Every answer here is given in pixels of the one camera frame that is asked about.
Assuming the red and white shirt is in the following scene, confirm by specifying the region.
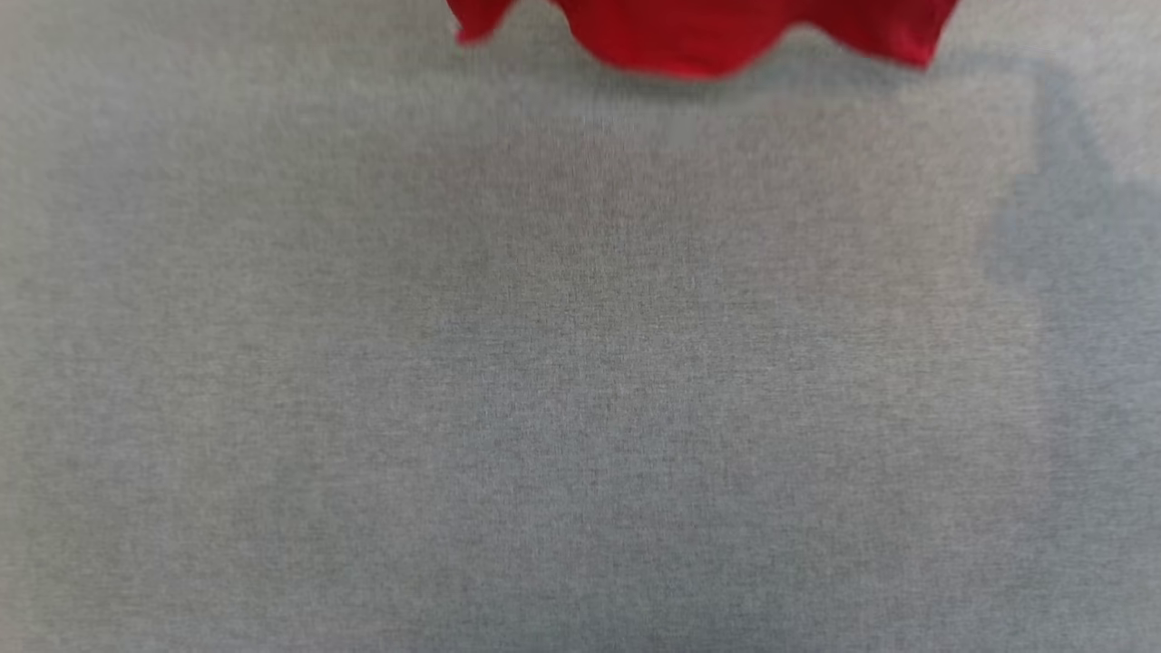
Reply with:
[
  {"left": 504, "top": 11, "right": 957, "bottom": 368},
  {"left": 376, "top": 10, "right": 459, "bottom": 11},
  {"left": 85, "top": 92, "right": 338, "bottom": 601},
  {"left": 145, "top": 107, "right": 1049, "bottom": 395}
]
[{"left": 444, "top": 0, "right": 961, "bottom": 81}]

